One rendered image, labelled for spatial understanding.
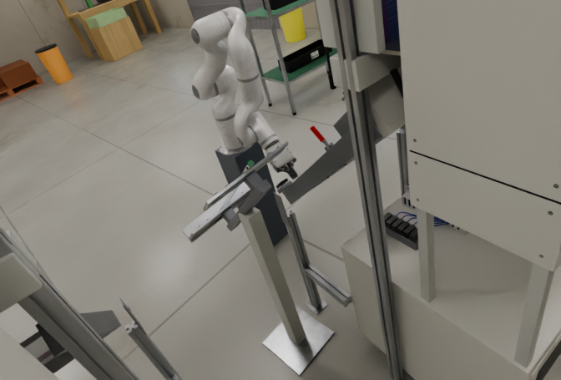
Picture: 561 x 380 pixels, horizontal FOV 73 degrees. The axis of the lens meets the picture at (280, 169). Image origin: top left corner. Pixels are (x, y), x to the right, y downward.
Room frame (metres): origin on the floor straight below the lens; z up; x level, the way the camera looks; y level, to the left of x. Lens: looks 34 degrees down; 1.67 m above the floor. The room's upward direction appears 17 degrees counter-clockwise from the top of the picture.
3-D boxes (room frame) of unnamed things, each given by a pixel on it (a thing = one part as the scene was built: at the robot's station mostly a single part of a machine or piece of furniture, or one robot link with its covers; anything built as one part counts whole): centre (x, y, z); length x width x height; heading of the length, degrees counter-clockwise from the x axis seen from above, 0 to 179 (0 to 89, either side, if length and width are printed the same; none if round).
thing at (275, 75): (3.77, -0.58, 0.55); 0.91 x 0.46 x 1.10; 118
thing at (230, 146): (1.81, 0.19, 0.79); 0.19 x 0.19 x 0.18
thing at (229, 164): (1.81, 0.19, 0.35); 0.18 x 0.18 x 0.70; 37
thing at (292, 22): (5.86, -0.80, 0.29); 0.39 x 0.37 x 0.58; 37
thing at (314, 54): (3.77, -0.58, 0.41); 0.57 x 0.17 x 0.11; 118
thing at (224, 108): (1.82, 0.16, 1.00); 0.19 x 0.12 x 0.24; 116
